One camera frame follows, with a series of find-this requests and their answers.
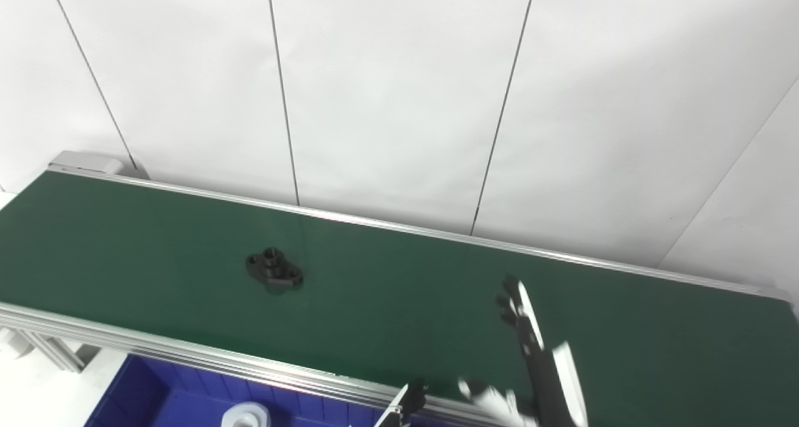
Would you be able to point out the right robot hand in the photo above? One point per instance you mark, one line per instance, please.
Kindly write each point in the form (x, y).
(546, 383)

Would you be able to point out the green conveyor belt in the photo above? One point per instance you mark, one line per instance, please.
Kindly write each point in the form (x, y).
(187, 352)
(399, 302)

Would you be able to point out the grey conveyor end housing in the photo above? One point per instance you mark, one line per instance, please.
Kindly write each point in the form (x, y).
(87, 162)

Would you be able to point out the blue plastic bin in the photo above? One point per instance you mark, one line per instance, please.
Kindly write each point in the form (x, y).
(162, 402)

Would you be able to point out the black flanged machine part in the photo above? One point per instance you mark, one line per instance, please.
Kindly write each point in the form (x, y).
(273, 269)

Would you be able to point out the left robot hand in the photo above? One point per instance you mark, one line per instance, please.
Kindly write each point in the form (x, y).
(406, 405)

